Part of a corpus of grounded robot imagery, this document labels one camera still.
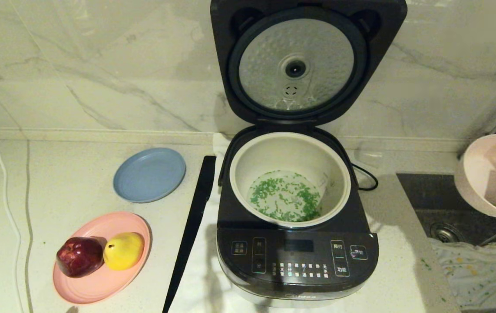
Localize green grains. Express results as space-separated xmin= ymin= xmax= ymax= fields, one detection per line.
xmin=248 ymin=170 xmax=496 ymax=223

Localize black rice cooker lid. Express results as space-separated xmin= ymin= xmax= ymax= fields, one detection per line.
xmin=210 ymin=0 xmax=408 ymax=127

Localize pink bowl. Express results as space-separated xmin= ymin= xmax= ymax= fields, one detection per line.
xmin=454 ymin=133 xmax=496 ymax=220

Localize white inner cooking pot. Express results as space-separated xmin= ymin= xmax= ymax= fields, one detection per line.
xmin=229 ymin=132 xmax=352 ymax=229

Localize black rice cooker body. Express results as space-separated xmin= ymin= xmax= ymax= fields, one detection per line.
xmin=216 ymin=125 xmax=379 ymax=309

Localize long black flat bar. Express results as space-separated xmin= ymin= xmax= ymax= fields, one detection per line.
xmin=162 ymin=155 xmax=217 ymax=313

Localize blue plate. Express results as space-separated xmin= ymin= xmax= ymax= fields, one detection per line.
xmin=113 ymin=147 xmax=187 ymax=203

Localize yellow pear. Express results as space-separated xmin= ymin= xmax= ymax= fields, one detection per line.
xmin=103 ymin=232 xmax=145 ymax=271

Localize stainless steel sink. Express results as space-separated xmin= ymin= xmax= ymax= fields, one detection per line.
xmin=397 ymin=173 xmax=496 ymax=313

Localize dark red apple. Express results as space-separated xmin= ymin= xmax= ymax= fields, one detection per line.
xmin=56 ymin=236 xmax=104 ymax=279

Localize pink plate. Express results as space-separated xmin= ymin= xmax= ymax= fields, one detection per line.
xmin=53 ymin=212 xmax=152 ymax=305

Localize round steel sink drain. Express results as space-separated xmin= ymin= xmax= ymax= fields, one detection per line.
xmin=430 ymin=222 xmax=466 ymax=244

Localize white speckled cloth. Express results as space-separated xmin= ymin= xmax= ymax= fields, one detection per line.
xmin=428 ymin=237 xmax=496 ymax=311

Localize black power cable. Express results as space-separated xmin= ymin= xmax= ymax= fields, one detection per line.
xmin=350 ymin=162 xmax=379 ymax=192

